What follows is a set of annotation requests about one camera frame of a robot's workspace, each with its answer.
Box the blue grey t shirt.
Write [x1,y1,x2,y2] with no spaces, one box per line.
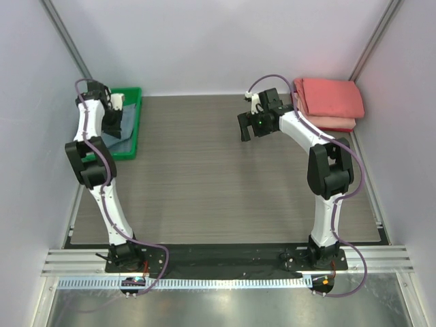
[102,104,136,152]

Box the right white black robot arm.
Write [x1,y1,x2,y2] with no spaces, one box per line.
[237,89,354,270]

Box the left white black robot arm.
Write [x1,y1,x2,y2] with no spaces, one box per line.
[65,78,144,273]

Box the green plastic tray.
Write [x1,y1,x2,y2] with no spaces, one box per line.
[101,87,142,161]

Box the light pink folded shirt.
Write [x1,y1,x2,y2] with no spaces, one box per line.
[294,95,357,130]

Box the top coral folded shirt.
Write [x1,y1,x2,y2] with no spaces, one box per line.
[294,78,365,119]

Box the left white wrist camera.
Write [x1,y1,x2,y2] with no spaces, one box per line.
[110,93,125,111]

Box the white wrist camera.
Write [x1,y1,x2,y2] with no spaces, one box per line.
[245,91,264,114]
[110,93,125,111]

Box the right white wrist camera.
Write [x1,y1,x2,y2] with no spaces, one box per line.
[245,91,264,114]

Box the left aluminium corner post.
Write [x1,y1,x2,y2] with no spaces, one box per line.
[40,0,92,78]

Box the aluminium corner post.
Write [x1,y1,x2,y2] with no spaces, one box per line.
[349,0,404,82]
[40,0,92,78]

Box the right aluminium corner post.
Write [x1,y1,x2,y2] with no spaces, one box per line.
[349,0,404,82]

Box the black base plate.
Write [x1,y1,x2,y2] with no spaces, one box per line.
[105,243,348,280]

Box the white slotted cable duct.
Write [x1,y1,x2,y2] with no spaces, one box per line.
[57,275,312,290]

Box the aluminium rail frame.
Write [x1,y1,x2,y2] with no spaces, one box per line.
[42,245,414,280]

